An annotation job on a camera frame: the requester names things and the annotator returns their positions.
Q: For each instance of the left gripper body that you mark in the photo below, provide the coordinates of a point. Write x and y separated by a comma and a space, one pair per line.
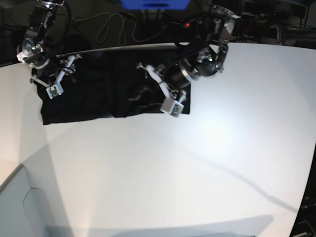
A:
174, 98

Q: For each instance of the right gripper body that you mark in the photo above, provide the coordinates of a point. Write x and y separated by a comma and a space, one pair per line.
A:
50, 71

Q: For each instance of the black T-shirt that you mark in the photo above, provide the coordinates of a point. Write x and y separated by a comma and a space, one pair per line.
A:
107, 85

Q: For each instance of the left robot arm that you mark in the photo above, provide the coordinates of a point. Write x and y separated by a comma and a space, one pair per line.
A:
203, 56

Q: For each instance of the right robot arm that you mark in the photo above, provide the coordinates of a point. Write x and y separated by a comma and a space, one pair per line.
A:
40, 54

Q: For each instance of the black office chair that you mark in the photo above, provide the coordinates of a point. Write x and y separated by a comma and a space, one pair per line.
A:
74, 43

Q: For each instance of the white power strip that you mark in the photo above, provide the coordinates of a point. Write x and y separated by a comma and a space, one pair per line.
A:
189, 24

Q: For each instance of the blue plastic box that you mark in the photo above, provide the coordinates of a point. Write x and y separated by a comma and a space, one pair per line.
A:
155, 4

